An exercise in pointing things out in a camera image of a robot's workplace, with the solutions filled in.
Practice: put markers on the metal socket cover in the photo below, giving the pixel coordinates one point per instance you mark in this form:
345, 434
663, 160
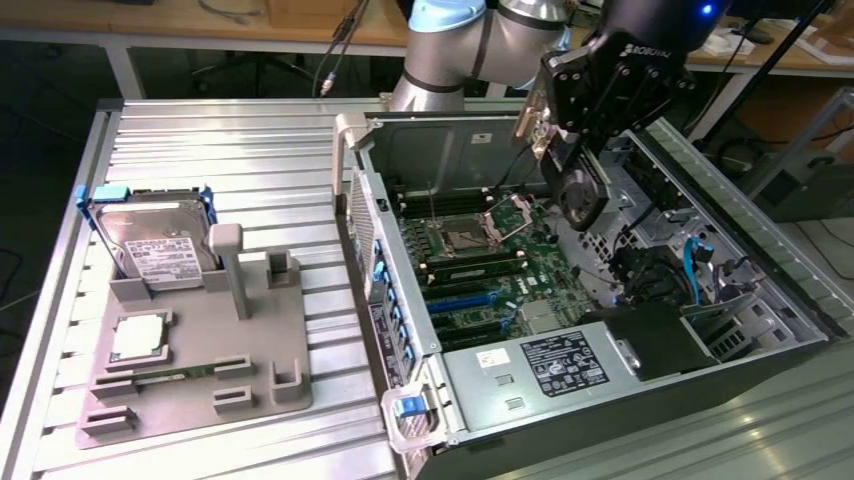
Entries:
510, 215

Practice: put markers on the hard disk in blue caddy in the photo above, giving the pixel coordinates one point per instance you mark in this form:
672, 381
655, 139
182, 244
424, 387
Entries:
154, 240

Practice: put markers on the thin metal locking lever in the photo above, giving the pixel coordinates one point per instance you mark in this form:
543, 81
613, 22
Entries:
436, 205

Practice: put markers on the grey power supply unit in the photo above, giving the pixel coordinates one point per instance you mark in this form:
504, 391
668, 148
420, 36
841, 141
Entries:
535, 380

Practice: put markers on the grey plastic parts rack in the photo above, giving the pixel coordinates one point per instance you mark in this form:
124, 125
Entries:
194, 345

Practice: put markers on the open black PC case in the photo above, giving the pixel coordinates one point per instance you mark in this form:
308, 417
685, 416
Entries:
735, 370

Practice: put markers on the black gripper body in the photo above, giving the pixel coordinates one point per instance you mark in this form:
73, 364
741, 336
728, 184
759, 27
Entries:
668, 25

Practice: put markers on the silver chipset heatsink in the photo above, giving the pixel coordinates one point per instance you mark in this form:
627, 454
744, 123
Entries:
541, 317

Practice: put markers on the perforated metal disk bay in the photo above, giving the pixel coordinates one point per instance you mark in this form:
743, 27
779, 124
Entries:
635, 200

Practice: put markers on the dark grey box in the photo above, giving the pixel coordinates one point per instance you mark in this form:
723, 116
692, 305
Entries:
815, 190

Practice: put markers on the black installed RAM stick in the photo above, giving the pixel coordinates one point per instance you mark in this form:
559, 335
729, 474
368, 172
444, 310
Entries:
474, 272

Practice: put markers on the blue case latch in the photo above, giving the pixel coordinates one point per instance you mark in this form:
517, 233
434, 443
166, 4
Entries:
409, 406

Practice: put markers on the silver CPU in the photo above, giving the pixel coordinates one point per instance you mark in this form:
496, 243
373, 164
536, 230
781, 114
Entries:
137, 337

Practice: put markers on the black tripod pole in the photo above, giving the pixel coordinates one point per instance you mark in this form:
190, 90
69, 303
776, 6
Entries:
763, 65

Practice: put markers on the blue expansion slot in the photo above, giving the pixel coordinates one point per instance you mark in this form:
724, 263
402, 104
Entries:
461, 302

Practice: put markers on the wooden workbench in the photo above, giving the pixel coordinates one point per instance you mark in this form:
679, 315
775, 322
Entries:
168, 30

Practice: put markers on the green motherboard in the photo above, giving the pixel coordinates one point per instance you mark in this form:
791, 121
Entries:
541, 270

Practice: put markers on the graphics card with black fan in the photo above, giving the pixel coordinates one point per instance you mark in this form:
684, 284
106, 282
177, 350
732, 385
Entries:
581, 195

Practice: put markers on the CPU socket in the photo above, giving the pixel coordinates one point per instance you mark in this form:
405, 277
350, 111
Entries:
465, 239

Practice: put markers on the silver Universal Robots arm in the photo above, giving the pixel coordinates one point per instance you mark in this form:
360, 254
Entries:
441, 55

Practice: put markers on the green RAM stick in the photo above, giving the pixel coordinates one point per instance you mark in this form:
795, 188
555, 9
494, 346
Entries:
177, 374

